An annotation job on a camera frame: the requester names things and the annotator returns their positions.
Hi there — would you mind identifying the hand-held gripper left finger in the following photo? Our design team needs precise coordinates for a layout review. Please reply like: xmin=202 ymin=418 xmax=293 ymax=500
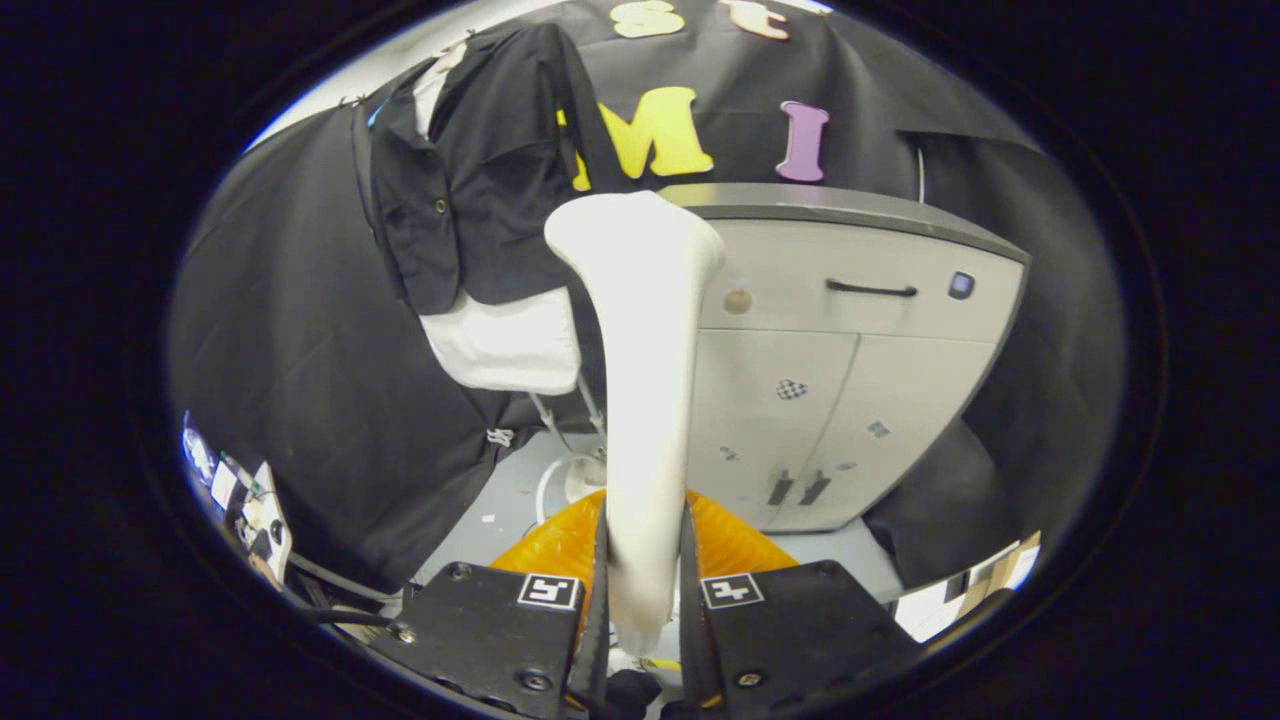
xmin=367 ymin=490 xmax=611 ymax=720

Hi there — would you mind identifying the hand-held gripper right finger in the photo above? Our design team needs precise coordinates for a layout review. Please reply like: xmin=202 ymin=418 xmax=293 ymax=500
xmin=683 ymin=488 xmax=922 ymax=720

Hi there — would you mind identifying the white shirt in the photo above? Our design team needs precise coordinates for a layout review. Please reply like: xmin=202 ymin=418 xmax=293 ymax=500
xmin=412 ymin=40 xmax=584 ymax=397

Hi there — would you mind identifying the white garment steamer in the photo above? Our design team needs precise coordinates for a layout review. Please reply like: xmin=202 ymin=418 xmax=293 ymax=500
xmin=544 ymin=189 xmax=727 ymax=653

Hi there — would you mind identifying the black suit jacket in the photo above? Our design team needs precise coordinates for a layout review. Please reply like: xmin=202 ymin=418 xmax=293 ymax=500
xmin=369 ymin=21 xmax=642 ymax=317

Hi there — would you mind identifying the white garment stand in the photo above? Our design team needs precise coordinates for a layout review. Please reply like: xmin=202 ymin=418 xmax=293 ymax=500
xmin=527 ymin=374 xmax=612 ymax=507

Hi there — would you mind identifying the white side table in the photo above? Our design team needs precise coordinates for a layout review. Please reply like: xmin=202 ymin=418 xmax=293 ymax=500
xmin=183 ymin=412 xmax=293 ymax=593

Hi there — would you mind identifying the grey cabinet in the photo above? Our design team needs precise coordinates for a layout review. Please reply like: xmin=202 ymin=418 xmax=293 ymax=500
xmin=655 ymin=182 xmax=1032 ymax=534

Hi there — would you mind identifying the black backdrop cloth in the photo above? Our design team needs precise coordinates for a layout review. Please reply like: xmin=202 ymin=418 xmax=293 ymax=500
xmin=168 ymin=0 xmax=1128 ymax=593

